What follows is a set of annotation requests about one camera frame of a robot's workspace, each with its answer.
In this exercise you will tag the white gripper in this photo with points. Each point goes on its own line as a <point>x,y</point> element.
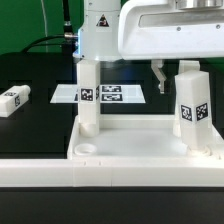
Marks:
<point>170,29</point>

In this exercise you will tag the white desk top tray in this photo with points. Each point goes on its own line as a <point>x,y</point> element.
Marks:
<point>137,137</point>

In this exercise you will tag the white tag mat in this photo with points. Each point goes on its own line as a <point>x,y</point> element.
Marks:
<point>108,93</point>

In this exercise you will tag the white front fence bar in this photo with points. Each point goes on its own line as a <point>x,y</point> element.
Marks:
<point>111,173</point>

